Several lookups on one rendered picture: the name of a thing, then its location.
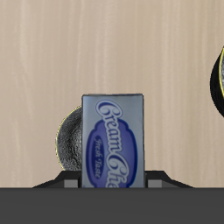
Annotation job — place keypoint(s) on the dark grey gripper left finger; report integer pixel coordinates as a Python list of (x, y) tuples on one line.
[(67, 178)]

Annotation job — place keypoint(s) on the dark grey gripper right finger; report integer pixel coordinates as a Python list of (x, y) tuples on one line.
[(155, 178)]

